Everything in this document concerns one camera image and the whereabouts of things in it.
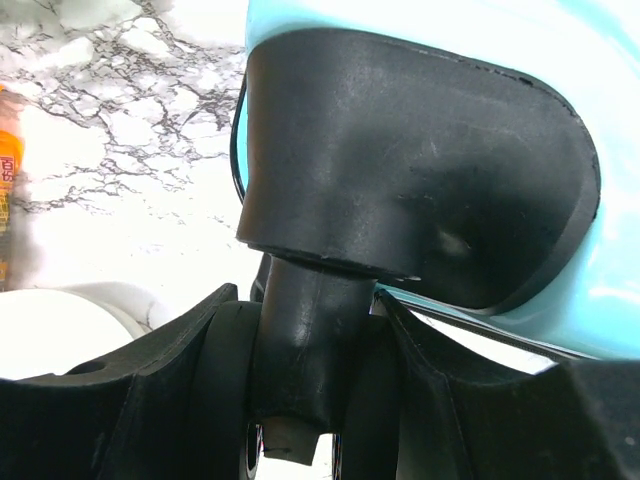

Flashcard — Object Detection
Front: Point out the orange snack bag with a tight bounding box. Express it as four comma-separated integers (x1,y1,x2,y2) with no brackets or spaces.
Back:
1,86,25,292

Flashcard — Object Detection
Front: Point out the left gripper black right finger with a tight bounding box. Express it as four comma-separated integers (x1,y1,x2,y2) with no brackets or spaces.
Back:
374,291,639,479

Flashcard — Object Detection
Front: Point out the pink and teal kids suitcase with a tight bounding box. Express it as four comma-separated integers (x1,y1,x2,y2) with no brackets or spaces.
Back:
229,0,640,480

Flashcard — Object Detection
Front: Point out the white rectangular plastic tub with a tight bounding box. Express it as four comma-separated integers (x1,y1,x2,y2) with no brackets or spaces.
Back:
1,282,176,380

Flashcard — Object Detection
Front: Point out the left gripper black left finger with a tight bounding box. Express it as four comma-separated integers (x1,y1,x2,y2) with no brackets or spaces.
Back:
1,284,237,479

